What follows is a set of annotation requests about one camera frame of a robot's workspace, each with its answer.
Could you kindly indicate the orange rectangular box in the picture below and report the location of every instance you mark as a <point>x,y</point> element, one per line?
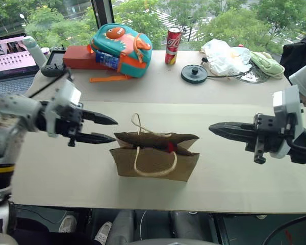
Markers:
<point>76,56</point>

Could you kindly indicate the blue patterned bottle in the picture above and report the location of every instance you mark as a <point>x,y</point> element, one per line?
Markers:
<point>107,59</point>

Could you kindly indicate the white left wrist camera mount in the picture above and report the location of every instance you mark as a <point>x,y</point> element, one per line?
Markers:
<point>66,94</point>

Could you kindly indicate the light green cloth pouch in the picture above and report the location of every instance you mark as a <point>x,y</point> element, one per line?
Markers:
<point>267,65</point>

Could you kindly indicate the open laptop with pink screen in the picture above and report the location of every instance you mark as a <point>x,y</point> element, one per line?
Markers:
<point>10,58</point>

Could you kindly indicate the black window pillar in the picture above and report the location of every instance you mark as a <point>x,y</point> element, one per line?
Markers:
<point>102,12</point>

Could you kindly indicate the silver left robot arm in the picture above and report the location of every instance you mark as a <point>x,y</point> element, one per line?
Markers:
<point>12,114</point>

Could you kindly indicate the red cola can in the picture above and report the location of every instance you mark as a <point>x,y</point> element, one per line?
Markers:
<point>173,46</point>

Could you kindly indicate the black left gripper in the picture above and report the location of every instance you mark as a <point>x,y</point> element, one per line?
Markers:
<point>70,122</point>

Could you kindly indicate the black curved hoop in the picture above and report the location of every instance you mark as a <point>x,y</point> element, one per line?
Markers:
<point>278,225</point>

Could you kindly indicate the red item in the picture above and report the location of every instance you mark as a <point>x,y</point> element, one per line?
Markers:
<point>171,147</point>

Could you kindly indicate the brown paper bag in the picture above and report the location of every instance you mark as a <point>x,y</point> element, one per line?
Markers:
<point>153,163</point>

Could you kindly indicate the black jacket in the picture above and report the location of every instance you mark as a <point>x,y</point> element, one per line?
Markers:
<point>301,53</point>

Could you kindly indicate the black round kettle base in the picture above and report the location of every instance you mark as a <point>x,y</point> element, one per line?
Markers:
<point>193,74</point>

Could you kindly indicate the round glass lid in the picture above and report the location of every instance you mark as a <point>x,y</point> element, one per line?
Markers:
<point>255,76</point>

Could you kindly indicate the white crumpled plastic bag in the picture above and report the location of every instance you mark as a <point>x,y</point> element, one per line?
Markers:
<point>222,57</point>

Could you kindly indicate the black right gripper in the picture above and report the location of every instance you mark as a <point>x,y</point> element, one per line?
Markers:
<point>267,132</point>

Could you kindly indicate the white mint thermos bottle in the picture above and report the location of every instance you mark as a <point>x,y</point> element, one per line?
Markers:
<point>37,52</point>

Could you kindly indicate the white sneaker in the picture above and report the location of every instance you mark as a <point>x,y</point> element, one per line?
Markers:
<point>67,224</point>
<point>103,233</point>

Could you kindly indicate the black handheld controller with screen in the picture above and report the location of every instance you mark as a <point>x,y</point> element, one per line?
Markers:
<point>54,61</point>

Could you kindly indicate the teal orange monster backpack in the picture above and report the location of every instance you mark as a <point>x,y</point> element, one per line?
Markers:
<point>112,43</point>

